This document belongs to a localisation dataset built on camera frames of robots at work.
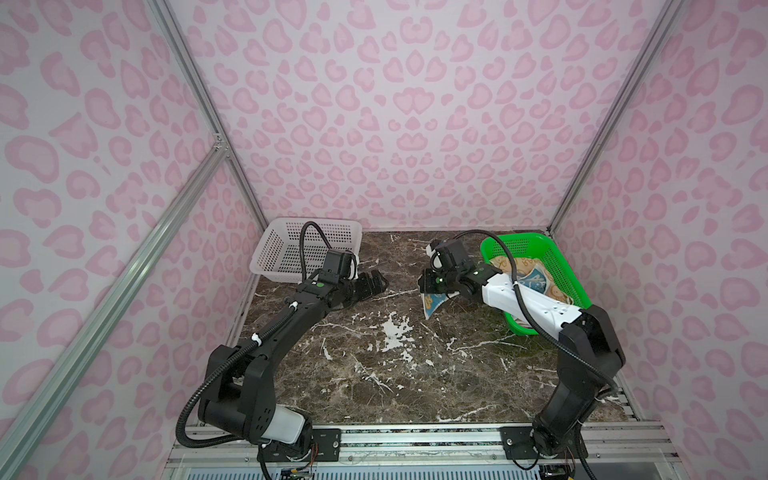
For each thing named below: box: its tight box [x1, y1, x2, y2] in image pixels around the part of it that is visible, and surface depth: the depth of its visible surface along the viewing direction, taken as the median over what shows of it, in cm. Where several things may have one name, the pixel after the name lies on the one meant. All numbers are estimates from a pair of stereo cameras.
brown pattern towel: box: [490, 256, 574, 304], surface depth 100 cm
